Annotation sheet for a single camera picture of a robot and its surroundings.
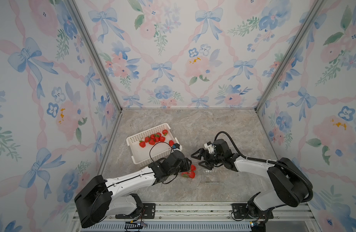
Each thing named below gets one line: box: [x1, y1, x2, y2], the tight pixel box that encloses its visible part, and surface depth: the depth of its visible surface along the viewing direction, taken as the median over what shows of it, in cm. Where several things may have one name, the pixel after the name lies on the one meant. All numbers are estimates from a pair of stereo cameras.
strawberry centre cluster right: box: [154, 134, 161, 143], surface depth 100 cm
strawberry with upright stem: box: [138, 140, 146, 148], surface depth 99 cm
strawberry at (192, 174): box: [189, 171, 196, 179], surface depth 84 cm
